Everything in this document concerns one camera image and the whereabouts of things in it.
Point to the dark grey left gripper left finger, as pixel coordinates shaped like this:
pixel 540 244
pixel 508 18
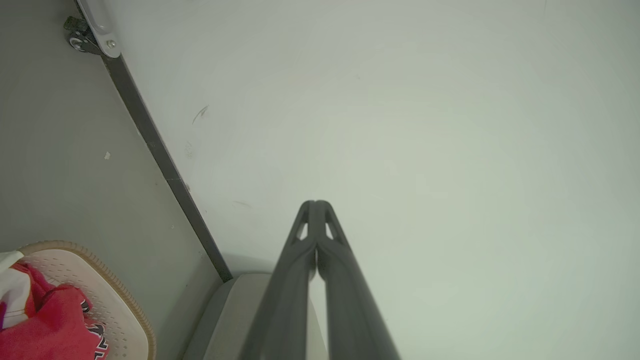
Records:
pixel 280 300

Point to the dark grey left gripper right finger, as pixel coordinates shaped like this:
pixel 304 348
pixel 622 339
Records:
pixel 355 310

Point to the red jersey with number print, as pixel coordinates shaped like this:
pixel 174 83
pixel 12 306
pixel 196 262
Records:
pixel 55 327

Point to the grey fabric cushion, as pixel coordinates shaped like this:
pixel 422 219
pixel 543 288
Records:
pixel 225 325

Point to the cream perforated laundry basket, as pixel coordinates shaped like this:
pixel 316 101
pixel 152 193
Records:
pixel 120 320

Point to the black baseboard strip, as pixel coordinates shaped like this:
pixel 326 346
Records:
pixel 150 135

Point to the red and white garment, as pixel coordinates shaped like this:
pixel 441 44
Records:
pixel 15 295

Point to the black caster wheel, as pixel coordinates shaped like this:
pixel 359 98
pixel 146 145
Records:
pixel 80 42

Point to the silver metal frame leg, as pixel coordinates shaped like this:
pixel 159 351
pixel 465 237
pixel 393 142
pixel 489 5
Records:
pixel 100 25

